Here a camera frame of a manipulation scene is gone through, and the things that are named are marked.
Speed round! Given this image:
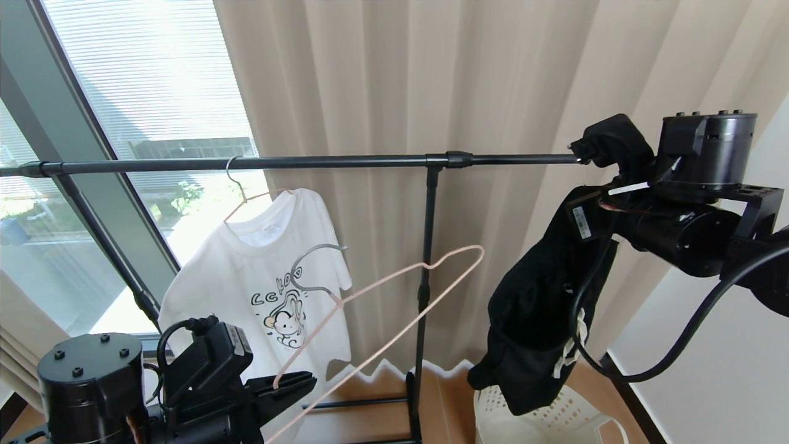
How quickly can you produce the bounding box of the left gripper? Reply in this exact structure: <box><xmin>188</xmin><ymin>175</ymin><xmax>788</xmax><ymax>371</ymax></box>
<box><xmin>154</xmin><ymin>379</ymin><xmax>266</xmax><ymax>444</ymax></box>

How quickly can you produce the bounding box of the white garment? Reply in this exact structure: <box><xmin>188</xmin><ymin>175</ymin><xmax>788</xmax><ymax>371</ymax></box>
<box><xmin>157</xmin><ymin>188</ymin><xmax>353</xmax><ymax>386</ymax></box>

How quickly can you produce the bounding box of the white laundry basket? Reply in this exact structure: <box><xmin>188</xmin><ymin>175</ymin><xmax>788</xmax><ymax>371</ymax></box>
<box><xmin>473</xmin><ymin>376</ymin><xmax>629</xmax><ymax>444</ymax></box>

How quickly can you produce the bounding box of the black garment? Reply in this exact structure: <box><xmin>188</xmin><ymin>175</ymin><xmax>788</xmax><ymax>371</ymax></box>
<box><xmin>467</xmin><ymin>185</ymin><xmax>620</xmax><ymax>417</ymax></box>

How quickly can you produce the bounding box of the window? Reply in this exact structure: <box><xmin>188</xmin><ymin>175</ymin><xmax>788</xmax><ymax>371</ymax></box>
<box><xmin>0</xmin><ymin>0</ymin><xmax>272</xmax><ymax>340</ymax></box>

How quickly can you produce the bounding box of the black cable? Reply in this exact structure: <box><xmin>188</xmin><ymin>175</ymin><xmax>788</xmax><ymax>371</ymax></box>
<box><xmin>568</xmin><ymin>244</ymin><xmax>789</xmax><ymax>384</ymax></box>

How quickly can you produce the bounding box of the black clothes rack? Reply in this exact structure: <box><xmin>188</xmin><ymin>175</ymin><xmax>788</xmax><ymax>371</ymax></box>
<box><xmin>0</xmin><ymin>151</ymin><xmax>586</xmax><ymax>444</ymax></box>

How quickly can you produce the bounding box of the pink clothes hanger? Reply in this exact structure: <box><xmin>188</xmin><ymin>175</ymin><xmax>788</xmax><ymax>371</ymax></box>
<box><xmin>223</xmin><ymin>156</ymin><xmax>295</xmax><ymax>226</ymax></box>
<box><xmin>265</xmin><ymin>244</ymin><xmax>486</xmax><ymax>444</ymax></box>

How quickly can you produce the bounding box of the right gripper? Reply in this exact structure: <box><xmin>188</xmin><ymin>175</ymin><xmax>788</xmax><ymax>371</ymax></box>
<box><xmin>567</xmin><ymin>185</ymin><xmax>743</xmax><ymax>278</ymax></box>

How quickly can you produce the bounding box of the beige curtain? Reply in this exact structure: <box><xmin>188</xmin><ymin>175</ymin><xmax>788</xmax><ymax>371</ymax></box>
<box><xmin>0</xmin><ymin>271</ymin><xmax>62</xmax><ymax>411</ymax></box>
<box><xmin>213</xmin><ymin>0</ymin><xmax>789</xmax><ymax>383</ymax></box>

